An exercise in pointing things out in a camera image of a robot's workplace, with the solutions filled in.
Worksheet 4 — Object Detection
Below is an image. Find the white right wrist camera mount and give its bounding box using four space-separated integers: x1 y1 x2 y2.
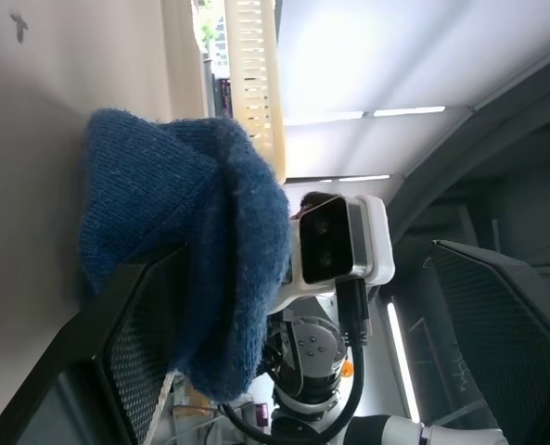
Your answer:
267 194 396 316

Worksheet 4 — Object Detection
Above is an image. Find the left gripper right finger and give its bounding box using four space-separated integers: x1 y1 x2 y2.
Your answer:
423 238 550 445

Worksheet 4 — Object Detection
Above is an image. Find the white laundry basket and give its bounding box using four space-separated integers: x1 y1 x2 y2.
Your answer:
224 0 288 184

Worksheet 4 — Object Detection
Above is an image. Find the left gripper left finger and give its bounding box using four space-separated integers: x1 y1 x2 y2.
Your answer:
0 241 190 445

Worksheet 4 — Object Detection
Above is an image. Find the blue cloth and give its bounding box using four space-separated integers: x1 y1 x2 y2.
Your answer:
78 107 292 403

